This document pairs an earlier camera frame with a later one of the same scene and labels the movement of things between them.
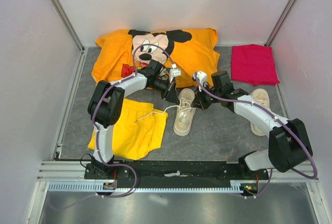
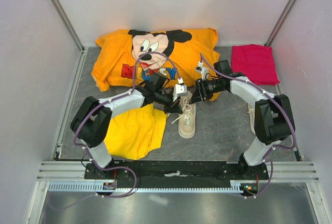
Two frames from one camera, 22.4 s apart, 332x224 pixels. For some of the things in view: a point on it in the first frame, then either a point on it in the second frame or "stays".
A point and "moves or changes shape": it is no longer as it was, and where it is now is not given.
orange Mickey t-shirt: [122, 53] stays
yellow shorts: [139, 131] stays
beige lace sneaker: [185, 112] moves or changes shape
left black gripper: [171, 96] -> [173, 107]
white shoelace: [183, 103] -> [186, 109]
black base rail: [174, 173] stays
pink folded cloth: [253, 64] stays
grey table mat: [219, 134] stays
